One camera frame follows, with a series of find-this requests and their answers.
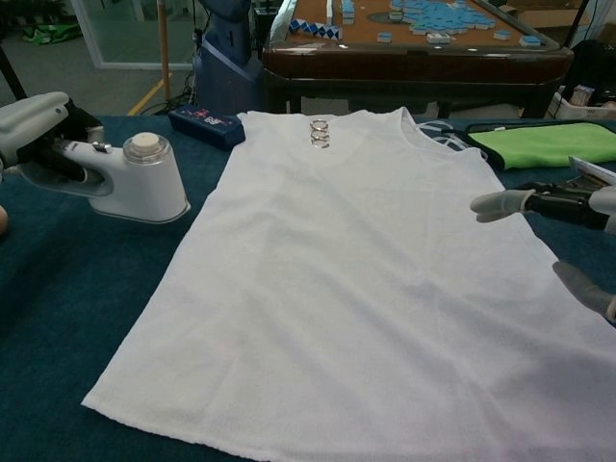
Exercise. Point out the dark blue box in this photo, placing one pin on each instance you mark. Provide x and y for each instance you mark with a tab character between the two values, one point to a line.
207	127

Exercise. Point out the brown egg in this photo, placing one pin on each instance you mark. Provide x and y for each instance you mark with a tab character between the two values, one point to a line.
3	219

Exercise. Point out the white framed glass partition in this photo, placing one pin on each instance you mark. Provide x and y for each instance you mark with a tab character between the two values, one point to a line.
96	60

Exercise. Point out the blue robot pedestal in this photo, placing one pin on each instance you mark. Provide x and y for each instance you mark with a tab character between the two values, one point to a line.
226	72

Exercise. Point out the blue white snake puzzle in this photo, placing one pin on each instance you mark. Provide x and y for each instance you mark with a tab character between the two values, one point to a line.
310	29

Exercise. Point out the blue mahjong tile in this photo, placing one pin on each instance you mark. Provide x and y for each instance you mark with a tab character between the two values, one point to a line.
502	34
385	37
528	41

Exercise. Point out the white sleeveless shirt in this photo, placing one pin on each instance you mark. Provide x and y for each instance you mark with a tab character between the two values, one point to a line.
337	289

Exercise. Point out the green cloth with black trim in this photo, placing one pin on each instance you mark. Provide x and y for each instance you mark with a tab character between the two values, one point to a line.
539	144

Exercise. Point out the wooden pole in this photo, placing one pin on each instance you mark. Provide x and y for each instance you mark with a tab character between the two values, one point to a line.
165	48

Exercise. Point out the green bag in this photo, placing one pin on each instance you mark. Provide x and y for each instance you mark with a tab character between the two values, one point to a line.
48	36

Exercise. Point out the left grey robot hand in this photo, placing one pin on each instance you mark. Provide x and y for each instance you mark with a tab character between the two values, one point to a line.
33	120

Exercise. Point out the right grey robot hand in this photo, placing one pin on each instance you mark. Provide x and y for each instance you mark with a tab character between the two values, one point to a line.
505	202

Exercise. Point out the white storage box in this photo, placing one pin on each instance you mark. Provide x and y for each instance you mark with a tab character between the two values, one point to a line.
577	103

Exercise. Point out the brown wooden mahjong table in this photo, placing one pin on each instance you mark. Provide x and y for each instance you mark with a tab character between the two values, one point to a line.
409	62

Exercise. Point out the black chair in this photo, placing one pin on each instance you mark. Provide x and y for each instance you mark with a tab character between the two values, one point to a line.
594	62

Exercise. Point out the white faced mahjong tile pair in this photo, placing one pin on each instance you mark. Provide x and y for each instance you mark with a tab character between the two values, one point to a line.
439	39

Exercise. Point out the white handheld garment steamer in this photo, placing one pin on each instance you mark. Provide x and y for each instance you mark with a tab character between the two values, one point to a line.
149	187

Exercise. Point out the black table leg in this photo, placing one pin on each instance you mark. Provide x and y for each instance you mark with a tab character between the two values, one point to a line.
10	72

